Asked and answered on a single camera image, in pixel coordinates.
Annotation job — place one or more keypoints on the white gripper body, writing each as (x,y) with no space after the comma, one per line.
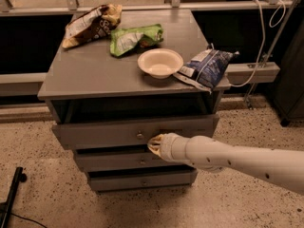
(168,147)

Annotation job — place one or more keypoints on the grey drawer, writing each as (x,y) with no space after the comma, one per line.
(129,179)
(117,158)
(133,120)

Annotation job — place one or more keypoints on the metal railing frame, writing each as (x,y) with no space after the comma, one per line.
(18,84)

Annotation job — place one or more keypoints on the white paper bowl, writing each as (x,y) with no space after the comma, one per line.
(160,63)

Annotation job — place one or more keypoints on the blue chip bag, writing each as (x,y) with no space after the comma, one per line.
(206,69)

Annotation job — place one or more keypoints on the grey bottom drawer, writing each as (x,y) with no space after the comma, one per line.
(129,179)

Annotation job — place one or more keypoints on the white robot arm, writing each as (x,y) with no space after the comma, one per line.
(284,168)

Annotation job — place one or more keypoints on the grey top drawer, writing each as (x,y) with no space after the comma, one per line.
(133,120)

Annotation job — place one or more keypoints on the grey wooden drawer cabinet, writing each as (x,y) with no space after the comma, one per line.
(129,79)

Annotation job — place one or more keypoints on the green chip bag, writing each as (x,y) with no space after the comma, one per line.
(126,39)

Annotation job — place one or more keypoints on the brown white chip bag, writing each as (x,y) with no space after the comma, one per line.
(95,24)

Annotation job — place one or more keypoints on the dark cabinet at right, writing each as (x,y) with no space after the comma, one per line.
(288,89)

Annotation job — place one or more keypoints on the black stand leg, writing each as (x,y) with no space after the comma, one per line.
(6,206)

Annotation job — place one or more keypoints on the grey middle drawer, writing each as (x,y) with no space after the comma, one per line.
(117,158)

